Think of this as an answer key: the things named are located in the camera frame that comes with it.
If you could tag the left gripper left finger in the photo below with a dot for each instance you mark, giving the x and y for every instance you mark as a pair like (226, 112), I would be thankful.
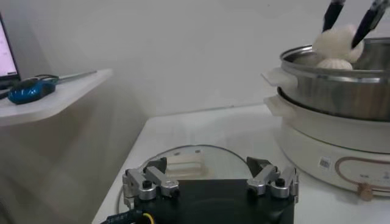
(152, 182)

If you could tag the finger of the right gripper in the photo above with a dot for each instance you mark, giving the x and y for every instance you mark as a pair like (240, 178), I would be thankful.
(368, 21)
(332, 15)

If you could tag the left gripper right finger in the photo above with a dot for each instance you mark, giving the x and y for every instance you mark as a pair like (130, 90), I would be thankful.
(268, 182)

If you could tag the white steamed baozi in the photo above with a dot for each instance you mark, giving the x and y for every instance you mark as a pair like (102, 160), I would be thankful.
(333, 64)
(338, 42)

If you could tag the perforated steel steamer basket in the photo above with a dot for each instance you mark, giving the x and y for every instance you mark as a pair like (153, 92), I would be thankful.
(335, 91)

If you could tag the white electric cooker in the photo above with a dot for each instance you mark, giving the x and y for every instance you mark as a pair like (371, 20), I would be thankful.
(320, 143)

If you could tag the white rectangular table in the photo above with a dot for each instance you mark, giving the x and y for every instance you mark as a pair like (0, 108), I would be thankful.
(213, 128)

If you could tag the white side table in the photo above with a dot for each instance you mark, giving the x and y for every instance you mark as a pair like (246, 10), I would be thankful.
(61, 100)

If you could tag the blue computer mouse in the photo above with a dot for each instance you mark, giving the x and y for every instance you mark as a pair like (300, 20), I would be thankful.
(30, 91)

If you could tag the laptop screen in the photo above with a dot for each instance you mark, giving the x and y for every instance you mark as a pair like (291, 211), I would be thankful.
(7, 54)

